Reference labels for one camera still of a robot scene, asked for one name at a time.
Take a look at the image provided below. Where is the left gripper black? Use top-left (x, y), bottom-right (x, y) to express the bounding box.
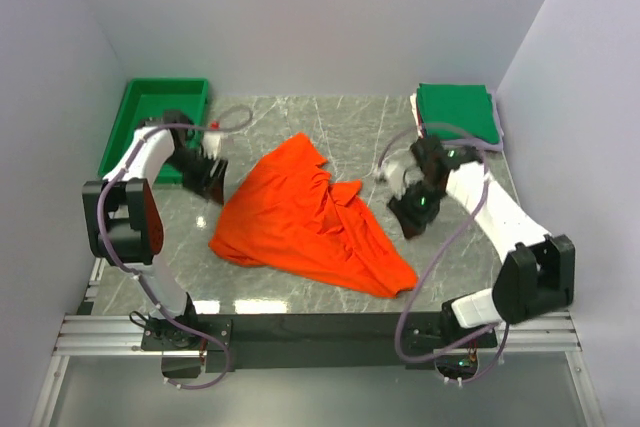
top-left (166, 147), bottom-right (230, 205)

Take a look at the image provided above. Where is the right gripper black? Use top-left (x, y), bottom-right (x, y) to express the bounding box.
top-left (386, 178), bottom-right (448, 241)

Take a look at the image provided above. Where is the orange t shirt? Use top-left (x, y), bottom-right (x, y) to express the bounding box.
top-left (209, 133), bottom-right (417, 298)

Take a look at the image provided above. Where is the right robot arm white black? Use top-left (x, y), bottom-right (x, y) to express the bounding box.
top-left (378, 135), bottom-right (576, 346)

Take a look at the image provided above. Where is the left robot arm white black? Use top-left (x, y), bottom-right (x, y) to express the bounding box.
top-left (82, 110), bottom-right (228, 350)

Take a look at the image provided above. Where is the green plastic bin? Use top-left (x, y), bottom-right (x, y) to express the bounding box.
top-left (98, 78), bottom-right (209, 177)

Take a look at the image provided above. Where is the green folded t shirt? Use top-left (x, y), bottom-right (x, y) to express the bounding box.
top-left (416, 83), bottom-right (491, 136)

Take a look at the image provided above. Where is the white folded t shirt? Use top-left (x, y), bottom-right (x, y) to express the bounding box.
top-left (409, 93), bottom-right (422, 131)

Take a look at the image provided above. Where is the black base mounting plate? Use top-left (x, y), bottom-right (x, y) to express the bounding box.
top-left (141, 312), bottom-right (498, 378)

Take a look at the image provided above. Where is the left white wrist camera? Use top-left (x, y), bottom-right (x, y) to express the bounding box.
top-left (201, 131), bottom-right (224, 159)

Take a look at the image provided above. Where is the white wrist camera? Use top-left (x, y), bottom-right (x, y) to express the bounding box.
top-left (201, 131), bottom-right (224, 159)
top-left (374, 161), bottom-right (417, 199)

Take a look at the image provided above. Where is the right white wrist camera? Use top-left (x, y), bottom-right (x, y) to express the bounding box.
top-left (374, 161), bottom-right (417, 199)

